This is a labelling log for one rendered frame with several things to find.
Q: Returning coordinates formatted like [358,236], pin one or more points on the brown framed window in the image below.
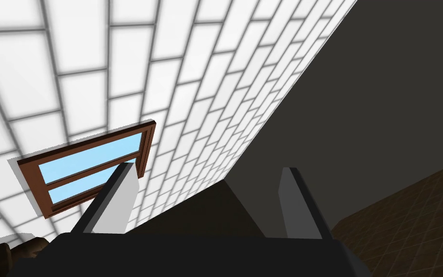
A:
[87,161]

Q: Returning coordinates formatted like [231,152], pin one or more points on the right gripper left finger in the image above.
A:
[115,204]

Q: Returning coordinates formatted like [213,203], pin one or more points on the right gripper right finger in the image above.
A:
[300,209]

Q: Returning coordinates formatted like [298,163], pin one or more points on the brown rounded furniture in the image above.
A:
[4,252]

